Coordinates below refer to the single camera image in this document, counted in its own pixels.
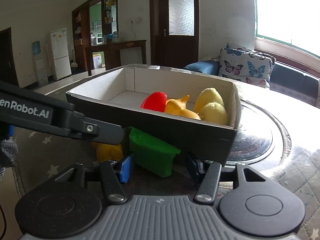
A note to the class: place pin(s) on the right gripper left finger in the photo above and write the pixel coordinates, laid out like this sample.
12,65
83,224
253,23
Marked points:
112,175

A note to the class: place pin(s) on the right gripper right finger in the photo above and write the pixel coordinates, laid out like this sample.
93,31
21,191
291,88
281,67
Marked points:
207,175

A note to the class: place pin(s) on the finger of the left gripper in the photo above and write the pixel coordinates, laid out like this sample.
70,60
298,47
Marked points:
96,131

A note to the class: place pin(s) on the yellow rubber duck toy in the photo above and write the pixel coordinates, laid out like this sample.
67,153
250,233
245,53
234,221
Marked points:
106,152

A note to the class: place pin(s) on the red plastic ball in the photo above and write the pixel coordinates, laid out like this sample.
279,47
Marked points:
155,102

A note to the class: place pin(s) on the orange rubber whale toy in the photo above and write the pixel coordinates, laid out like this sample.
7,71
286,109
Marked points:
179,107

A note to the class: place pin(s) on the yellow plush toy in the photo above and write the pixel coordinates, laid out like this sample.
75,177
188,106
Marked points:
210,107

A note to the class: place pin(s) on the grey knit gloved hand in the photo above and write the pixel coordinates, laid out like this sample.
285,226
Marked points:
8,154

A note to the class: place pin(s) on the water dispenser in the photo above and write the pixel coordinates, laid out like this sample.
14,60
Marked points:
39,65

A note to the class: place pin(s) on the black round induction cooktop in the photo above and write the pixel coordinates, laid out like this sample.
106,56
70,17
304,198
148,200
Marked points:
261,139

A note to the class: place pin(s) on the white refrigerator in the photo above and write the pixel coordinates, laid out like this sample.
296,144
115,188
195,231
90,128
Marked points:
59,54

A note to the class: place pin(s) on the black cardboard box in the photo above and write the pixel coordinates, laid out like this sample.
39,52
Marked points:
116,96

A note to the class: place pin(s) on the dark wooden console table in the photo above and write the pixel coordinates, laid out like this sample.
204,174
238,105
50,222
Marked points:
112,53

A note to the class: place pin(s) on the dark wooden shelf cabinet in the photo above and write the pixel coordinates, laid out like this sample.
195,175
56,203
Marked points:
91,22

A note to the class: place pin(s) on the blue cushion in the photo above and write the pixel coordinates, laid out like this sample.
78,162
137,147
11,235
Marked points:
205,67

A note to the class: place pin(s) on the butterfly print pillow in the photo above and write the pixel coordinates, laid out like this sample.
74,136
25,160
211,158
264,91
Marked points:
245,65

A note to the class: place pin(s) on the dark blue sofa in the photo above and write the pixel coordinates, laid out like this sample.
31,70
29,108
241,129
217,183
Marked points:
295,83

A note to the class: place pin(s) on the dark wooden door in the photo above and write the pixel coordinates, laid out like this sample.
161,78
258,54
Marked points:
174,32

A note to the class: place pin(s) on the window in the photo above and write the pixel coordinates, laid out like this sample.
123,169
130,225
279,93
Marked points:
294,23

